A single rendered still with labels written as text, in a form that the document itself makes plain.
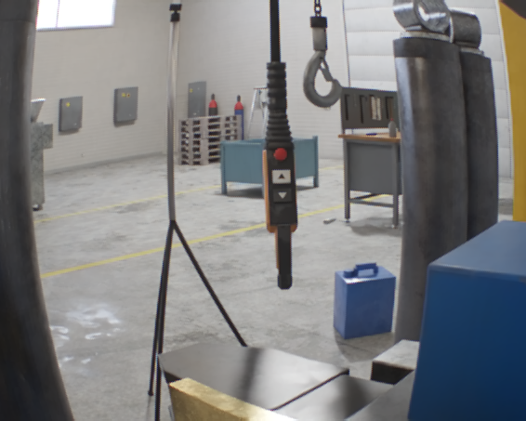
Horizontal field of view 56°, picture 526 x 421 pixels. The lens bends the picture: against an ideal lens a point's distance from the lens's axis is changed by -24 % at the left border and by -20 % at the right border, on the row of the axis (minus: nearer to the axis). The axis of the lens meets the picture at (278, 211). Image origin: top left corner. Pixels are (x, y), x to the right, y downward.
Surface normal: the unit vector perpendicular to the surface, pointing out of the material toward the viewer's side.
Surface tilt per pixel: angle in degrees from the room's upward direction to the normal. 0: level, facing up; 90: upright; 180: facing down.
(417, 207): 90
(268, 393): 0
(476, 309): 90
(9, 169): 90
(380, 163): 90
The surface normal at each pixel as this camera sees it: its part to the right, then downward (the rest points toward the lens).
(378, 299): 0.18, 0.17
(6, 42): 0.88, 0.06
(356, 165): -0.66, 0.15
